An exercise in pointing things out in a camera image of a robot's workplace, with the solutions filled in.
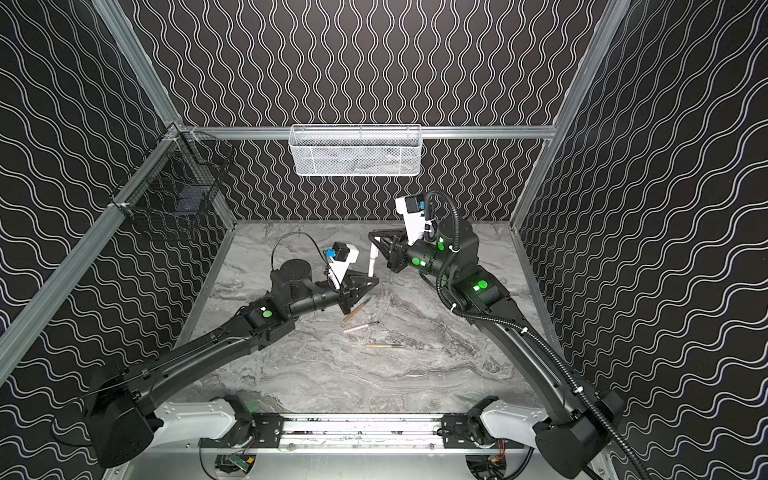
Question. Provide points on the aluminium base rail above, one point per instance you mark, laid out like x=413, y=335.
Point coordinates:
x=314, y=433

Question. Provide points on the black wire mesh basket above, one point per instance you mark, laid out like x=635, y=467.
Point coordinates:
x=175, y=201

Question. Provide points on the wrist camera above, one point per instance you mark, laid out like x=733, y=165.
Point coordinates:
x=339, y=257
x=412, y=209

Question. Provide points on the white wire mesh basket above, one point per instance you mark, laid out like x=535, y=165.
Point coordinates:
x=354, y=150

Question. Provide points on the white pink pen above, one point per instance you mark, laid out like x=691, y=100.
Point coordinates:
x=372, y=261

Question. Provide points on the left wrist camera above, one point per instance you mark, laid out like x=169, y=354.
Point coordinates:
x=339, y=257

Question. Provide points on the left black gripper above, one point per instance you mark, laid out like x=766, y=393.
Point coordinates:
x=347, y=295

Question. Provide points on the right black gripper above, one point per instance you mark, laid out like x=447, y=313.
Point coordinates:
x=396, y=253

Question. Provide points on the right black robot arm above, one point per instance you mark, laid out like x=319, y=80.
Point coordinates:
x=577, y=421

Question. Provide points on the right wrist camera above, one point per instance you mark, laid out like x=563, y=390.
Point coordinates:
x=412, y=209

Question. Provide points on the brown pen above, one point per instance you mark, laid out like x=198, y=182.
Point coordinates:
x=353, y=313

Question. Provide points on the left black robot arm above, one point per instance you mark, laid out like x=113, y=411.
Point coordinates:
x=121, y=403

